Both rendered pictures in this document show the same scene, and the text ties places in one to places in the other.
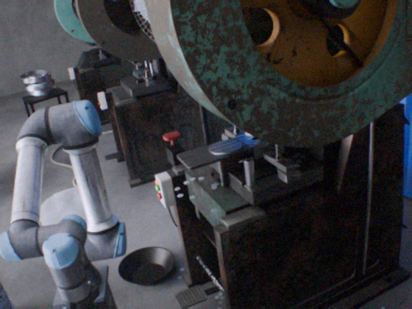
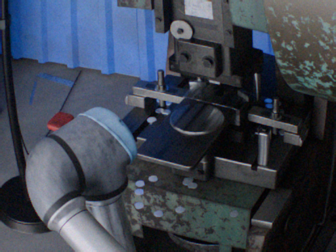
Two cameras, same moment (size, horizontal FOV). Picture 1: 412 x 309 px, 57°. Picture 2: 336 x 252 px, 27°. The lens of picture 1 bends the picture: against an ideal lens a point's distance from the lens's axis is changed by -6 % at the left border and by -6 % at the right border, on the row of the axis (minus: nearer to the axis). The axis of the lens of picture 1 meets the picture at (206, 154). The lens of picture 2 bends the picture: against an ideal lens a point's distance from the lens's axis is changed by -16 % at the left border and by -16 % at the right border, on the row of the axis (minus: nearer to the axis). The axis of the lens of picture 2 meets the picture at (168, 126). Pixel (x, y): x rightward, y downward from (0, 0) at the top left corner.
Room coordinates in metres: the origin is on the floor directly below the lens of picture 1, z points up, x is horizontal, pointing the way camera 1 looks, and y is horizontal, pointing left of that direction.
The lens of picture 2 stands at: (0.23, 1.00, 1.81)
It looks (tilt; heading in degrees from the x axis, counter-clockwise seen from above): 33 degrees down; 319
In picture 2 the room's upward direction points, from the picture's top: 4 degrees counter-clockwise
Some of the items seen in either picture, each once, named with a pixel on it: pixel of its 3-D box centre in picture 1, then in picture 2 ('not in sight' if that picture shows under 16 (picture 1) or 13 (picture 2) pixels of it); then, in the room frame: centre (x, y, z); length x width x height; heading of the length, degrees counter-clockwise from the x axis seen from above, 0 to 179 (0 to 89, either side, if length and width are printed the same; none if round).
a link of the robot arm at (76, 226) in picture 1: (65, 237); not in sight; (0.82, 0.38, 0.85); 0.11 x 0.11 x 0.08; 4
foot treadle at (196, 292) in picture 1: (240, 279); not in sight; (1.38, -0.07, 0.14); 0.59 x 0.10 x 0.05; 110
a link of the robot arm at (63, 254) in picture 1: (64, 260); not in sight; (0.73, 0.35, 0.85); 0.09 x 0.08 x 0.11; 4
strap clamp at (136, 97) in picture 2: (235, 132); (158, 87); (1.59, -0.14, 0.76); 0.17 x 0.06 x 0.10; 20
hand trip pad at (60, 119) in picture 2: (173, 142); (62, 131); (1.66, 0.13, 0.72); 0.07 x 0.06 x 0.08; 110
